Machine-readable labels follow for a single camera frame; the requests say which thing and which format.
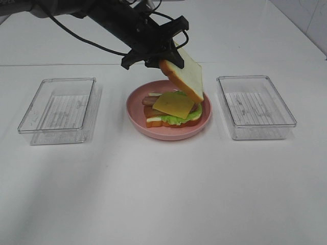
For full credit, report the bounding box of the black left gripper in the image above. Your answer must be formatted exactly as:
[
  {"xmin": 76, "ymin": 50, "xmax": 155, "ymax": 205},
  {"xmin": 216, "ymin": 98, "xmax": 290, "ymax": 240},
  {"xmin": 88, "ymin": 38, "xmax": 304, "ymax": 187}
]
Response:
[{"xmin": 97, "ymin": 2, "xmax": 189, "ymax": 69}]

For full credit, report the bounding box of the bread slice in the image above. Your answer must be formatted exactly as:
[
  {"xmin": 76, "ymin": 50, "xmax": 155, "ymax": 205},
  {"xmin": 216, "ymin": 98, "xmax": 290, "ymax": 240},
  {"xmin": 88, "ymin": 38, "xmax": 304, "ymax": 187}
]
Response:
[
  {"xmin": 159, "ymin": 47, "xmax": 204, "ymax": 104},
  {"xmin": 146, "ymin": 93, "xmax": 202, "ymax": 128}
]

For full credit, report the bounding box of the bacon strip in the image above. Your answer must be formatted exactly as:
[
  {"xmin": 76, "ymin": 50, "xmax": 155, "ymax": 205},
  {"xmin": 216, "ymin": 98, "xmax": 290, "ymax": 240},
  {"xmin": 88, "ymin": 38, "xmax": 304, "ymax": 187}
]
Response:
[
  {"xmin": 143, "ymin": 106, "xmax": 166, "ymax": 118},
  {"xmin": 142, "ymin": 95, "xmax": 199, "ymax": 113}
]

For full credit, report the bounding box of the yellow cheese slice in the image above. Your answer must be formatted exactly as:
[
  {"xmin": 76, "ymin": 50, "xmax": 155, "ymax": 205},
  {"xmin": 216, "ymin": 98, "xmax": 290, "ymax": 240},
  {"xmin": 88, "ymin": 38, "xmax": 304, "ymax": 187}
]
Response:
[{"xmin": 152, "ymin": 92, "xmax": 195, "ymax": 119}]

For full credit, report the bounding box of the green lettuce leaf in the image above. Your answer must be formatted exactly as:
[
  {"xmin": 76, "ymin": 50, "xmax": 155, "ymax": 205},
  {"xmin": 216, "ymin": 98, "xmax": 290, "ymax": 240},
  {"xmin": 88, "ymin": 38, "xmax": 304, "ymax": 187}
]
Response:
[{"xmin": 153, "ymin": 91, "xmax": 202, "ymax": 127}]

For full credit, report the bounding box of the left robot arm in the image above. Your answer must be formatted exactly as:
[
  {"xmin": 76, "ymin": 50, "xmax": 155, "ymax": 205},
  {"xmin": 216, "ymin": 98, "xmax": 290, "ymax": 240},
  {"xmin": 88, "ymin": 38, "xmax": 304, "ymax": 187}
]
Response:
[{"xmin": 1, "ymin": 0, "xmax": 189, "ymax": 69}]

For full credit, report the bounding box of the pink round plate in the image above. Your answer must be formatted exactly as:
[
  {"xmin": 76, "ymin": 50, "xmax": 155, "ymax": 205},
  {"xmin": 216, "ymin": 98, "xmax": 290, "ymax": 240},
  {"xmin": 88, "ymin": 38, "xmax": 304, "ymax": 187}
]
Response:
[{"xmin": 126, "ymin": 80, "xmax": 212, "ymax": 140}]

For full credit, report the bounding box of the right clear plastic tray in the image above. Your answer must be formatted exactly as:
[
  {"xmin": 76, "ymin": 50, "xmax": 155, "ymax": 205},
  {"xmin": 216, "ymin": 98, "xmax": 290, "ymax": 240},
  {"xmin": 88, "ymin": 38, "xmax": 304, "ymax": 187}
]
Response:
[{"xmin": 217, "ymin": 75, "xmax": 297, "ymax": 140}]

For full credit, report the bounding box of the clear plastic tray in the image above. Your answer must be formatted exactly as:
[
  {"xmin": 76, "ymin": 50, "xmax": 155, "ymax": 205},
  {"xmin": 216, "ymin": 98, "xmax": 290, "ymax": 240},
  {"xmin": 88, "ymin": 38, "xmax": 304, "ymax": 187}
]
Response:
[
  {"xmin": 17, "ymin": 78, "xmax": 101, "ymax": 145},
  {"xmin": 217, "ymin": 75, "xmax": 297, "ymax": 140}
]

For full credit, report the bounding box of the left clear plastic tray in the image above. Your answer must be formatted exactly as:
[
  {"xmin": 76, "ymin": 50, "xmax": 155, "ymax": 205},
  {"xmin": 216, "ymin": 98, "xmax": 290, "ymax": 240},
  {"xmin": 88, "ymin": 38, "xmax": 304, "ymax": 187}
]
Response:
[{"xmin": 17, "ymin": 78, "xmax": 101, "ymax": 145}]

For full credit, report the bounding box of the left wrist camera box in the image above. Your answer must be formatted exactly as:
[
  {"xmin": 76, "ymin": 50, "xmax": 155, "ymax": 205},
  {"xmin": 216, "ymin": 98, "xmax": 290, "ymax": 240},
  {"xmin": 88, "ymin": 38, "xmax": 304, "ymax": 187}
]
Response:
[{"xmin": 134, "ymin": 0, "xmax": 155, "ymax": 11}]

